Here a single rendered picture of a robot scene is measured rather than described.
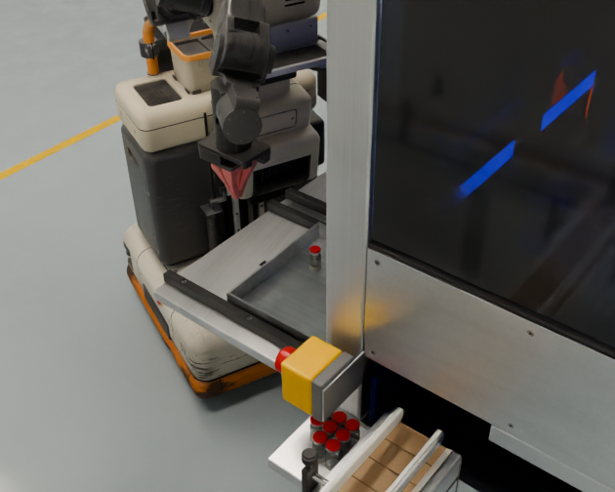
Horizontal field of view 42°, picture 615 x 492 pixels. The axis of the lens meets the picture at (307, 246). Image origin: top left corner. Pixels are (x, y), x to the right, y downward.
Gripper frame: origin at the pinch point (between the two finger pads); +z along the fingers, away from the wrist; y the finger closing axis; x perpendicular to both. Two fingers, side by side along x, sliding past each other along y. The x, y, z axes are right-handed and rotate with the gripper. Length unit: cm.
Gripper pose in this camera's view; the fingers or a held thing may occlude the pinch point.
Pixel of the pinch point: (237, 193)
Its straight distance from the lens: 131.3
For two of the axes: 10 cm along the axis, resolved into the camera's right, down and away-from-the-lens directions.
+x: 6.4, -4.7, 6.2
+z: 0.1, 8.0, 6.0
